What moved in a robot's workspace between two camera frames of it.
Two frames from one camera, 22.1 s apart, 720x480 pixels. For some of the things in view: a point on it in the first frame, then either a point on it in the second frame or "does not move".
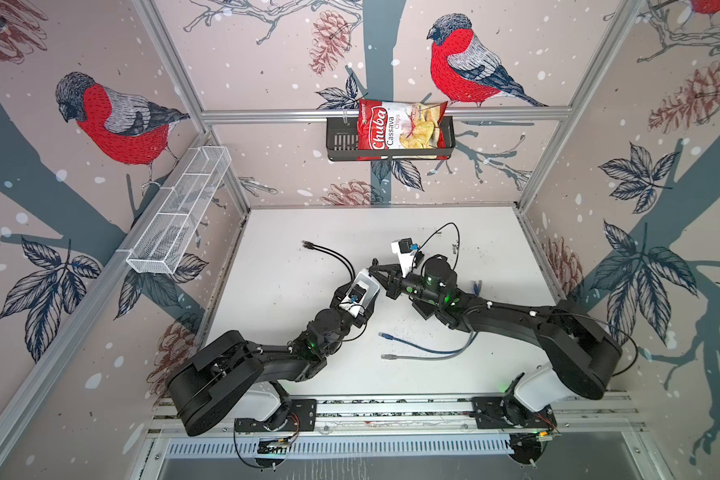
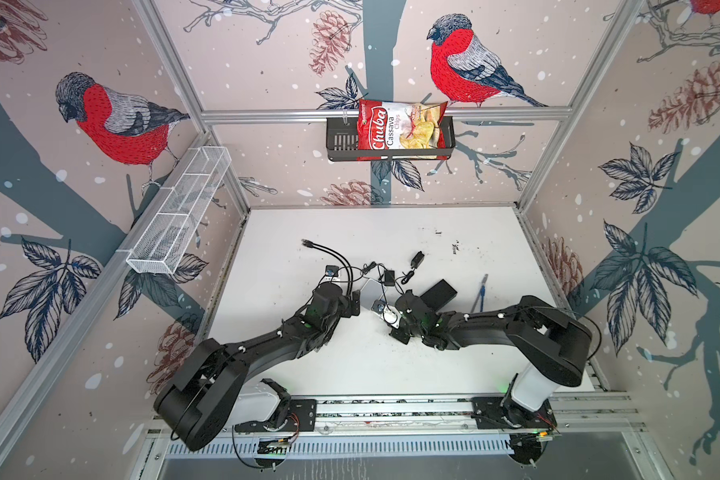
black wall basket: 342,142 does not move
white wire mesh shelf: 159,247 does not move
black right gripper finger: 386,270 → 405,301
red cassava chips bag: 389,125 does not move
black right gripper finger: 393,286 → 400,334
